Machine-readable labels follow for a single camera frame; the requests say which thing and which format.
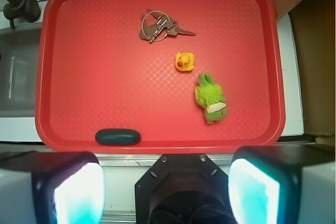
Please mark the red plastic tray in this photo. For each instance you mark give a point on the red plastic tray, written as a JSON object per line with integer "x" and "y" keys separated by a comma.
{"x": 94, "y": 72}

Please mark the yellow rubber duck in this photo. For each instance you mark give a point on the yellow rubber duck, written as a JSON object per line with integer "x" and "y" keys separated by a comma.
{"x": 184, "y": 61}

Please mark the green plush animal toy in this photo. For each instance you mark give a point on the green plush animal toy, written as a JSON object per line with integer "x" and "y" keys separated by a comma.
{"x": 209, "y": 96}

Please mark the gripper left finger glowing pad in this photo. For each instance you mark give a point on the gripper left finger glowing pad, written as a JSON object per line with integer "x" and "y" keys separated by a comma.
{"x": 51, "y": 187}

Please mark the grey sink basin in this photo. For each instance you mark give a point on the grey sink basin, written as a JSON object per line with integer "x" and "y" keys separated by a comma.
{"x": 19, "y": 62}

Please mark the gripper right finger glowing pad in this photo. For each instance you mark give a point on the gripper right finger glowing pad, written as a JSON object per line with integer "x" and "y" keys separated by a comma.
{"x": 283, "y": 184}

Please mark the brown cardboard box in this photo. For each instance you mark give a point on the brown cardboard box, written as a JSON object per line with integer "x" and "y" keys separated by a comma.
{"x": 313, "y": 24}

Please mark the dark metal faucet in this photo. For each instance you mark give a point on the dark metal faucet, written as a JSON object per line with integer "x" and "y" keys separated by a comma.
{"x": 29, "y": 10}

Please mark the silver keys on ring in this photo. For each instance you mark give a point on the silver keys on ring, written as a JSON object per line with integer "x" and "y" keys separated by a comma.
{"x": 163, "y": 27}

